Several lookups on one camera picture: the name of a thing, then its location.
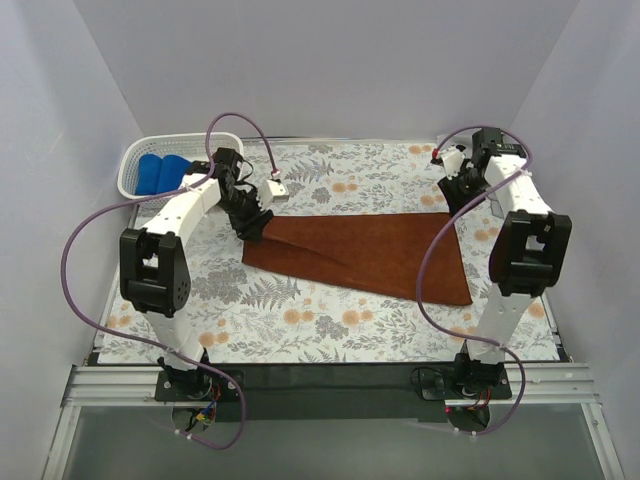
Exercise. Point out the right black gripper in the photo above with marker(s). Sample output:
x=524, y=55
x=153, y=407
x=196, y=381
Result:
x=458, y=190

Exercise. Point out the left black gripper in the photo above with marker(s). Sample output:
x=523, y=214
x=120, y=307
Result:
x=251, y=221

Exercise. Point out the brown towel pile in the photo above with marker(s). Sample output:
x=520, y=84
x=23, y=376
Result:
x=378, y=254

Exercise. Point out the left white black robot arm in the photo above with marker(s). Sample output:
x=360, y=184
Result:
x=154, y=272

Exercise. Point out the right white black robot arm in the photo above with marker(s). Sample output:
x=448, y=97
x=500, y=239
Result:
x=527, y=255

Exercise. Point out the floral patterned table mat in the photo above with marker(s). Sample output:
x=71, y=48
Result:
x=244, y=315

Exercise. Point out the right blue rolled towel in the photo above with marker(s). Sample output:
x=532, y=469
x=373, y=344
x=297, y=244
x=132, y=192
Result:
x=171, y=172

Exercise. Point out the blue rolled towel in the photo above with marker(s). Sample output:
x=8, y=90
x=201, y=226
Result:
x=171, y=172
x=149, y=166

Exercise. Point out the white perforated plastic basket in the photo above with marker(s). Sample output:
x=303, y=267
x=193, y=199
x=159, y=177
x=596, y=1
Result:
x=188, y=146

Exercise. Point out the left blue rolled towel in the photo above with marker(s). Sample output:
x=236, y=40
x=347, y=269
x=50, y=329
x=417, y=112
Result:
x=149, y=166

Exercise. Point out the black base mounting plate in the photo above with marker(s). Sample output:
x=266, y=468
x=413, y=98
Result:
x=230, y=399

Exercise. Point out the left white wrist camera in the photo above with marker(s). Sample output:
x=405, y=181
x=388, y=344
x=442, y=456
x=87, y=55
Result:
x=271, y=191

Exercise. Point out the aluminium frame rail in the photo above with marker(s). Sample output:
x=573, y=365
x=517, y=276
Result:
x=540, y=383

